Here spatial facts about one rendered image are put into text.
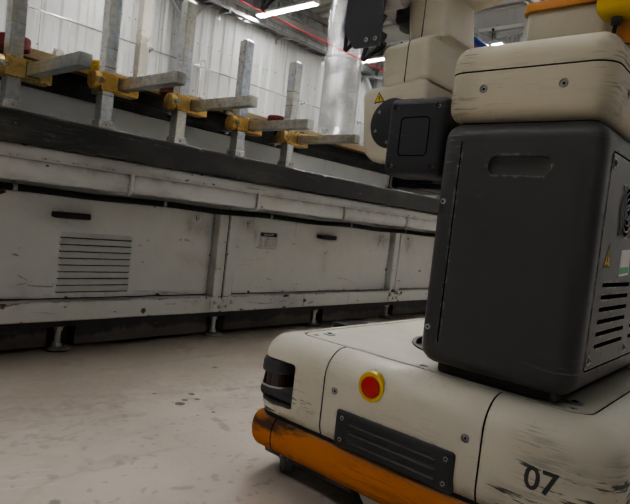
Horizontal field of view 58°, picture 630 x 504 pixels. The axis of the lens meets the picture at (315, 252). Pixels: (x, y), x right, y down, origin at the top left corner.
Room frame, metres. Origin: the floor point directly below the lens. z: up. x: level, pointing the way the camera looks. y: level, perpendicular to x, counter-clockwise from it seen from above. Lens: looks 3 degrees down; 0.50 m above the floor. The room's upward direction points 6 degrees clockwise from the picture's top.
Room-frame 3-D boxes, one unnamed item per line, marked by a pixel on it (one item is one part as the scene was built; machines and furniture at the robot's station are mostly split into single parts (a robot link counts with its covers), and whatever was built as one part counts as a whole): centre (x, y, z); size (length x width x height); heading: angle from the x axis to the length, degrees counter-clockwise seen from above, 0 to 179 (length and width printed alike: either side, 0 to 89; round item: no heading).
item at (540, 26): (1.06, -0.45, 0.87); 0.23 x 0.15 x 0.11; 139
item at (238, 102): (1.79, 0.39, 0.83); 0.43 x 0.03 x 0.04; 49
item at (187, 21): (1.81, 0.48, 0.91); 0.04 x 0.04 x 0.48; 49
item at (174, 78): (1.60, 0.55, 0.83); 0.43 x 0.03 x 0.04; 49
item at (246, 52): (2.00, 0.31, 0.87); 0.04 x 0.04 x 0.48; 49
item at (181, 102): (1.83, 0.46, 0.83); 0.14 x 0.06 x 0.05; 139
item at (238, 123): (2.02, 0.30, 0.81); 0.14 x 0.06 x 0.05; 139
